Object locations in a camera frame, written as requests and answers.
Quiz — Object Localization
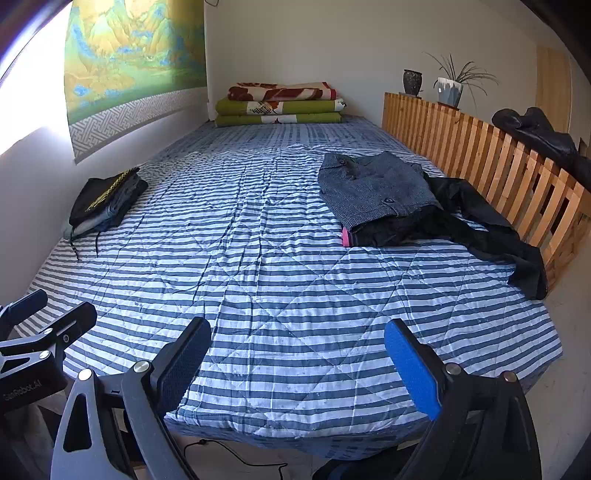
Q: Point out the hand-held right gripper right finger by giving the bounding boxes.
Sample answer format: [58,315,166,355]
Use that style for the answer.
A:
[383,318,543,480]

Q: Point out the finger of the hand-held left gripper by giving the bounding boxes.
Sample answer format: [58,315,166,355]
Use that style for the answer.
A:
[0,288,49,340]
[0,302,98,367]

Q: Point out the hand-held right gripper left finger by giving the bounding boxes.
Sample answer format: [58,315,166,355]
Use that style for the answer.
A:
[50,316,213,480]

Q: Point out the grey tweed jacket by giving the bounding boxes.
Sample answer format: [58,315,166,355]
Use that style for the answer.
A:
[318,151,445,232]

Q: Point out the blue striped quilt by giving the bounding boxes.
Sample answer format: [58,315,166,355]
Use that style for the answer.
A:
[28,115,564,455]

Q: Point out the black garment with yellow pattern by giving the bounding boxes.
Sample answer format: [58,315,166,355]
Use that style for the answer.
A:
[69,167,141,227]

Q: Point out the folded dark clothes stack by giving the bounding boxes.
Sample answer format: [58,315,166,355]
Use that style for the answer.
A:
[62,178,149,261]

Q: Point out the black garment with pink trim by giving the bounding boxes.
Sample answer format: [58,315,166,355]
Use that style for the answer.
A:
[342,205,451,248]

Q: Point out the black pants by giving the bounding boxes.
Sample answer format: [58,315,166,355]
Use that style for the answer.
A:
[422,176,549,301]

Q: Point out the green folded blanket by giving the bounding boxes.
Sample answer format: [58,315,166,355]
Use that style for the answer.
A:
[215,98,346,116]
[213,113,345,128]

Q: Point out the black leather jacket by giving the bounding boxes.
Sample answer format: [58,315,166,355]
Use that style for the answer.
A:
[491,107,591,174]

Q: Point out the potted plant in white pot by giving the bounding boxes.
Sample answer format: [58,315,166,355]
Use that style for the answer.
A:
[424,52,499,109]

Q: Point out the dark ceramic vase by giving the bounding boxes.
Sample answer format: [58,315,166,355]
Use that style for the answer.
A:
[403,69,424,97]

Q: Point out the red floral folded blanket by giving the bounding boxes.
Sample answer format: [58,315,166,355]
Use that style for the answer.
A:
[228,82,338,102]

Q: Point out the light wooden door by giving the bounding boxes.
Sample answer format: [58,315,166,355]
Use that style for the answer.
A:
[536,45,573,134]

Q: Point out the black floor cable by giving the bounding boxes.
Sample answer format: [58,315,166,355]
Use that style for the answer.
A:
[182,438,287,480]

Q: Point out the wooden slatted bed rail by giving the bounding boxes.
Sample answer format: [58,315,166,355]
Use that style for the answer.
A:
[382,91,591,296]

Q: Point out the landscape wall poster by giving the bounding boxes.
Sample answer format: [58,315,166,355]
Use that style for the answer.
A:
[65,0,208,164]

